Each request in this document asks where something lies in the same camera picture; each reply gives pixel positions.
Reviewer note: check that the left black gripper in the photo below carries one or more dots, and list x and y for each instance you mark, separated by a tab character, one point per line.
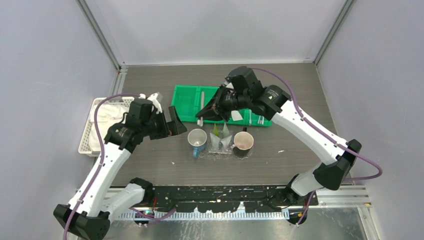
172	128

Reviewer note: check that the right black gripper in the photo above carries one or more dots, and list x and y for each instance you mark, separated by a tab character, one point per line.
214	103

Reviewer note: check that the yellow-green toothpaste tube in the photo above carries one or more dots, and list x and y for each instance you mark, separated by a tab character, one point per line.
216	131

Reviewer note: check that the pale blue toothbrush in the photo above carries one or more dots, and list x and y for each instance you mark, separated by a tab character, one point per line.
200	121

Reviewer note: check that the green compartment bin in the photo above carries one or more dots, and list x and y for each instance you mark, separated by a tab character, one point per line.
186	99

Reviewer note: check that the blue mug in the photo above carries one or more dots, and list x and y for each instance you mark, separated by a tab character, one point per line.
197	138

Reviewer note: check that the clear plastic bag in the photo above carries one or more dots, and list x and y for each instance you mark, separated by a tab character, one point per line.
220	151

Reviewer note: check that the white red-cap toothpaste tube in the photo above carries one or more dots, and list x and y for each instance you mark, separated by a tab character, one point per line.
226	142

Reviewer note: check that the dark green mug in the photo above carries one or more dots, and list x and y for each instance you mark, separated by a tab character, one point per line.
243	138

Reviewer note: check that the pink toothbrush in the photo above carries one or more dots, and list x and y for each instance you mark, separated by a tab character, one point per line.
240	146

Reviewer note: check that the pale mint toothpaste tube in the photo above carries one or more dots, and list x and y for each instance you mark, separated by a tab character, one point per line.
215	141

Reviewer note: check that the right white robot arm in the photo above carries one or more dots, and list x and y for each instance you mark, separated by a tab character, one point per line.
337	155

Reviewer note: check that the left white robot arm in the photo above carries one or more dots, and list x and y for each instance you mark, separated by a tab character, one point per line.
88	215

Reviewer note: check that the white orange-print toothpaste tube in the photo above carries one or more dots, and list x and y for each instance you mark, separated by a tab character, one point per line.
236	116

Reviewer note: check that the light blue toothbrush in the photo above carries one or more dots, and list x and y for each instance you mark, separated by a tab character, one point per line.
250	118

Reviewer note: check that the white cloth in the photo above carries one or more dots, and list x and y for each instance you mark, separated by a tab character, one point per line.
107	115

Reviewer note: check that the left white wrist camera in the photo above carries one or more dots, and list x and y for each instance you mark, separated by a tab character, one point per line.
156	99

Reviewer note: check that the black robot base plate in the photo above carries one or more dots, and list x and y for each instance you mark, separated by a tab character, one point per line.
220	199

